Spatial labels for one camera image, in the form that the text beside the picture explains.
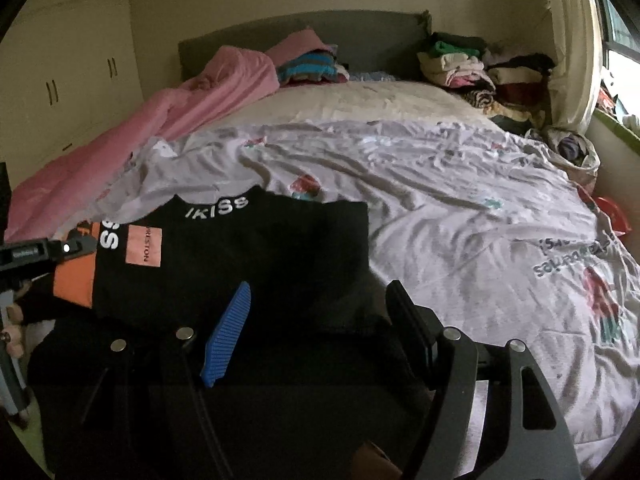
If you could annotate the lilac strawberry print duvet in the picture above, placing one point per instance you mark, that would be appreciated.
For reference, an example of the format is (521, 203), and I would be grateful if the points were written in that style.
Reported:
(478, 224)

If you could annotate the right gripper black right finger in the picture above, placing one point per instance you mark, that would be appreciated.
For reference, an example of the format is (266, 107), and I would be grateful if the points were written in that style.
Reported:
(489, 412)

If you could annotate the dark grey headboard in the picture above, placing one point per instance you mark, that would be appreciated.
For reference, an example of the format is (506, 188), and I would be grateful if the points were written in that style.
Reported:
(366, 41)

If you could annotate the cream wardrobe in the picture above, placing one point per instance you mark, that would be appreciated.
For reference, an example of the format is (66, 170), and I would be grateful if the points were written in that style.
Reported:
(68, 73)

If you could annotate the bag of clothes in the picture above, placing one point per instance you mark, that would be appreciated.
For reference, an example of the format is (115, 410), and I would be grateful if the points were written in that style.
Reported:
(575, 155)

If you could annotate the person's left hand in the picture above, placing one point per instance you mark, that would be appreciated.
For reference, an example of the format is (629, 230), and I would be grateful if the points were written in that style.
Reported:
(12, 333)

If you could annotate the folded clothes pile right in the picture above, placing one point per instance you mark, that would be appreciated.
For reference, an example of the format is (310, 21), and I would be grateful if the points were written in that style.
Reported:
(508, 84)

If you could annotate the black sweater orange cuffs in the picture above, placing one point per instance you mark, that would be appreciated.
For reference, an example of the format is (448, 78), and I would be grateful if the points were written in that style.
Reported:
(285, 407)

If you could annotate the folded pink blue clothes stack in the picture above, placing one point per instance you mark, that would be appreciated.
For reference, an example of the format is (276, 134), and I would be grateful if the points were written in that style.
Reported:
(303, 58)

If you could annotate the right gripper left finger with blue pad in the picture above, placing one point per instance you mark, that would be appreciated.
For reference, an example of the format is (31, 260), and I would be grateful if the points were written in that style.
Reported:
(125, 404)

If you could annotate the pink quilt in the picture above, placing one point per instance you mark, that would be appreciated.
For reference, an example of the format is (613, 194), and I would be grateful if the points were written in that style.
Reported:
(232, 79)

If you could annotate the cream curtain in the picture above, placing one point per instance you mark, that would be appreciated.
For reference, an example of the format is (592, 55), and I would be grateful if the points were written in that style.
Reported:
(575, 81)

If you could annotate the red plastic basin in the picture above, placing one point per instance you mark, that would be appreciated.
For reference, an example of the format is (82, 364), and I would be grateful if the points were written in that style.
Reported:
(620, 224)

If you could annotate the window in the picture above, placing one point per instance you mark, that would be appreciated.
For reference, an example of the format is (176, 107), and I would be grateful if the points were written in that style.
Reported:
(621, 66)

